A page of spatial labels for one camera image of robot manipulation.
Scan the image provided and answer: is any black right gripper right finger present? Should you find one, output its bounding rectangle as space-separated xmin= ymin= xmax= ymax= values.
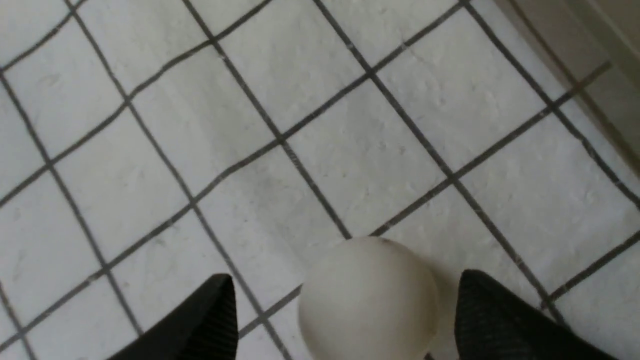
xmin=454 ymin=269 xmax=611 ymax=360

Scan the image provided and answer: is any white black-grid tablecloth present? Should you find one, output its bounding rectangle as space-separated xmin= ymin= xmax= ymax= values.
xmin=1 ymin=0 xmax=639 ymax=360

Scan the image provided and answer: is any white ping-pong ball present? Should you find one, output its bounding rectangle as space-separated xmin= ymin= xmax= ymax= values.
xmin=298 ymin=236 xmax=439 ymax=360

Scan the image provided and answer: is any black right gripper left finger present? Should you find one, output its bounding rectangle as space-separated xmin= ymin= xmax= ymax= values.
xmin=110 ymin=273 xmax=239 ymax=360

